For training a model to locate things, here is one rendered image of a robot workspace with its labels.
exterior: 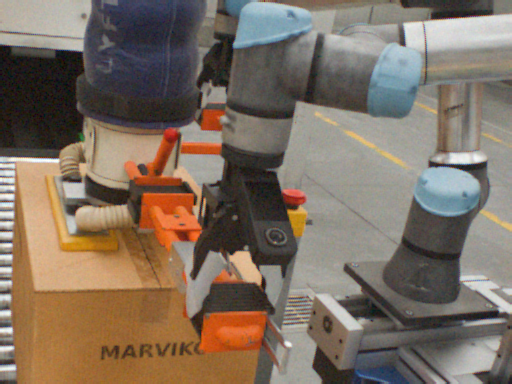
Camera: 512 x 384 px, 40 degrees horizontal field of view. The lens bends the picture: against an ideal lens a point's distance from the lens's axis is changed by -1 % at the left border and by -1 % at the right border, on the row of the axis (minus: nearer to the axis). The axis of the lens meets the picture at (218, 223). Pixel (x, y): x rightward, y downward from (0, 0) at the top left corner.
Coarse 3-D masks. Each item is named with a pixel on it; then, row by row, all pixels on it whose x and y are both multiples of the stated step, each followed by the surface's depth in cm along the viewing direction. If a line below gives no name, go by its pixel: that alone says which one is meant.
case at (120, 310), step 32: (32, 192) 145; (32, 224) 131; (32, 256) 119; (64, 256) 121; (96, 256) 122; (128, 256) 124; (160, 256) 126; (32, 288) 113; (64, 288) 111; (96, 288) 112; (128, 288) 114; (160, 288) 116; (32, 320) 113; (64, 320) 113; (96, 320) 114; (128, 320) 116; (160, 320) 118; (32, 352) 114; (64, 352) 115; (96, 352) 117; (128, 352) 119; (160, 352) 121; (192, 352) 123; (224, 352) 125; (256, 352) 127
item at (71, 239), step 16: (48, 176) 149; (80, 176) 143; (48, 192) 144; (64, 208) 134; (96, 208) 136; (64, 224) 128; (64, 240) 122; (80, 240) 123; (96, 240) 124; (112, 240) 125
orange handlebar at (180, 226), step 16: (192, 144) 143; (208, 144) 145; (128, 176) 125; (160, 208) 110; (176, 208) 111; (160, 224) 103; (176, 224) 104; (192, 224) 104; (160, 240) 104; (176, 240) 99; (192, 240) 102; (224, 272) 92; (224, 336) 80; (240, 336) 79; (256, 336) 80
